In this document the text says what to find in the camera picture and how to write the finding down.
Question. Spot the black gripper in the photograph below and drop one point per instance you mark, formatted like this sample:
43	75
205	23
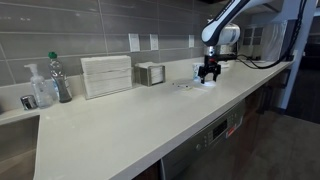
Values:
210	65

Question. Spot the white plastic cup lid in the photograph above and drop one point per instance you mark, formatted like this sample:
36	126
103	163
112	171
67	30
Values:
209	84

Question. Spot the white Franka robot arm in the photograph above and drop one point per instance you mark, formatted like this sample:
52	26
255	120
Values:
226	20

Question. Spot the patterned paper cup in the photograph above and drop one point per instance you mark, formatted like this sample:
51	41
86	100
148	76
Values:
196	71

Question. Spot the clear wrapper with plastic spoon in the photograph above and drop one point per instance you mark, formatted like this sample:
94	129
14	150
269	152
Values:
183	85

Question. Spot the metal napkin dispenser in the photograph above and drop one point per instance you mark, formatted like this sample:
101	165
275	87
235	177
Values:
151	75

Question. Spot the stainless steel dishwasher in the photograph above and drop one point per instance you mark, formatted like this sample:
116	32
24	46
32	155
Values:
206	140

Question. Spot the white napkin box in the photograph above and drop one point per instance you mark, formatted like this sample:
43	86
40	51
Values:
106	76

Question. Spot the clear bottle with green cap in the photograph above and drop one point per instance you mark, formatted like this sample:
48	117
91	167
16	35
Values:
60	80

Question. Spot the clear soap pump dispenser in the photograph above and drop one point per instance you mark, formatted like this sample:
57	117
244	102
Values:
40	90

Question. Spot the steel kitchen sink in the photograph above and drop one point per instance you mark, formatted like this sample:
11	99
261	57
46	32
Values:
16	146

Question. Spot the white wall outlet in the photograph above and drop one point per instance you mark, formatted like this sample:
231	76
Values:
134	42
191	41
154	42

